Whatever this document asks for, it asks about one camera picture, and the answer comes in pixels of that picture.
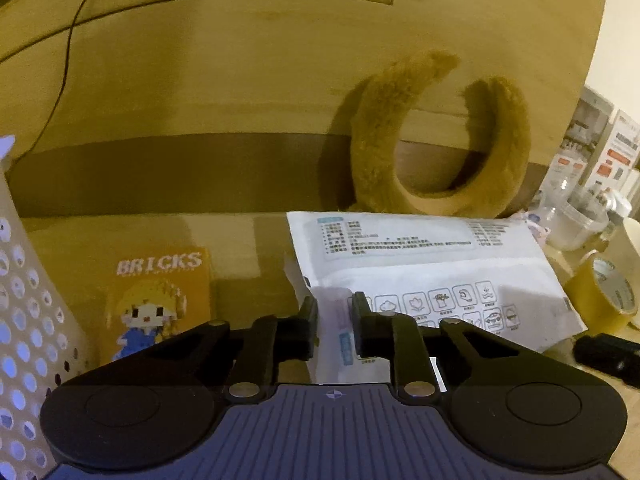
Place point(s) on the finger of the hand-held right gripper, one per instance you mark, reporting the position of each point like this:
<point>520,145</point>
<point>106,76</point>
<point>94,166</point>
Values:
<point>607,352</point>

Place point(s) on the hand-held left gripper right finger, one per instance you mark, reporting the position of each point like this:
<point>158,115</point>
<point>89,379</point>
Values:
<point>359,321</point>

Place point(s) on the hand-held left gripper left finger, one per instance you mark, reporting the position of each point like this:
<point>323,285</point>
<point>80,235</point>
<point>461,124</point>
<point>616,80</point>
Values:
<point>310,322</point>

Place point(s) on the white packet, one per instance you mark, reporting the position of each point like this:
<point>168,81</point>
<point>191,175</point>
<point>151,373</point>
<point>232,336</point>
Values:
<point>334,320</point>

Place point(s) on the white padded envelope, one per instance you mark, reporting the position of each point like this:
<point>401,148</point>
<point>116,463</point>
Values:
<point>425,260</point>

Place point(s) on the clear packing tape roll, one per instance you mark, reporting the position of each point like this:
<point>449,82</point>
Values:
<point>587,295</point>

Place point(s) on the white cup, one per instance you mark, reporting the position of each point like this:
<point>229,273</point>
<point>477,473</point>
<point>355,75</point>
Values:
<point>631,260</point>

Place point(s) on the clear plastic container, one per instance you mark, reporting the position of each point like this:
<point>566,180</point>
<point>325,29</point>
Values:
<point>575,225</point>

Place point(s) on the small colourful packet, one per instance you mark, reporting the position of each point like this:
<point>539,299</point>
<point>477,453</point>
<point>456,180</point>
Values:
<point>532,222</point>

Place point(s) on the yellow toy bricks box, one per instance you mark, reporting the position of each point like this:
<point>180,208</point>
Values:
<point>160,300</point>

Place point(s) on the orange and white printed box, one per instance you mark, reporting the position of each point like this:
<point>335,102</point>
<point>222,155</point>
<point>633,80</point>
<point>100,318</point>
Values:
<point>620,155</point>

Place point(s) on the white perforated plastic basket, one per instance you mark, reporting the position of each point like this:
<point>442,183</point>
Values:
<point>30,310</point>

